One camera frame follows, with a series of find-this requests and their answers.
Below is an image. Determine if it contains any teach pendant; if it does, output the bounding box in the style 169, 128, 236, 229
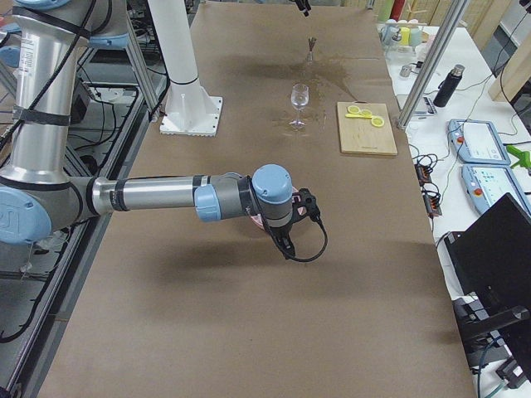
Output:
447, 119, 510, 165
460, 163, 530, 215

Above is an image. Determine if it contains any black monitor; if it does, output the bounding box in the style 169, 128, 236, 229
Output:
444, 193, 530, 315

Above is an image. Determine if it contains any lower teach pendant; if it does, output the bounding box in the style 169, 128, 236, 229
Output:
460, 163, 530, 215

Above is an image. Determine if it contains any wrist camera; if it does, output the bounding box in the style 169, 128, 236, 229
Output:
273, 232, 296, 260

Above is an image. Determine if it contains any pink bowl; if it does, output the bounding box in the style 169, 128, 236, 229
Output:
250, 187, 304, 230

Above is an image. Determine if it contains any black water bottle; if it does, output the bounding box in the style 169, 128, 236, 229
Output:
433, 64, 465, 108

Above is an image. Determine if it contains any aluminium frame post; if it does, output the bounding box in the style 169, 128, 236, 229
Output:
397, 0, 470, 130

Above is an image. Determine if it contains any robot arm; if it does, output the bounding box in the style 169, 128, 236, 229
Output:
1, 1, 320, 248

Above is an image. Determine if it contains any clear wine glass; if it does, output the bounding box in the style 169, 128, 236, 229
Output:
290, 83, 309, 129

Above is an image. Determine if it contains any green grabber tool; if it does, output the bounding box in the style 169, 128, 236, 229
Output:
506, 145, 531, 173

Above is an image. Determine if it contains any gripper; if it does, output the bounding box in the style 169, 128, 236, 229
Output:
295, 0, 310, 17
291, 188, 319, 223

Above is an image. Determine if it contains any steel jigger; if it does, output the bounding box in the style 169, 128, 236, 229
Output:
306, 36, 317, 62

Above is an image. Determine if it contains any white camera post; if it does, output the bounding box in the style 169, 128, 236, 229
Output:
149, 0, 223, 137

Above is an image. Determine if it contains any wooden cutting board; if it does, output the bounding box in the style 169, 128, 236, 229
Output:
336, 102, 397, 156

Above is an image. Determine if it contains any upper teach pendant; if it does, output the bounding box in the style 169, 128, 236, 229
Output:
447, 119, 510, 165

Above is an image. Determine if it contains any far lemon slice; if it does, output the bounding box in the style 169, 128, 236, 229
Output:
371, 116, 385, 127

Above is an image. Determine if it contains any lemon slice near handle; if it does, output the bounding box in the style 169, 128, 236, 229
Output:
347, 105, 360, 114

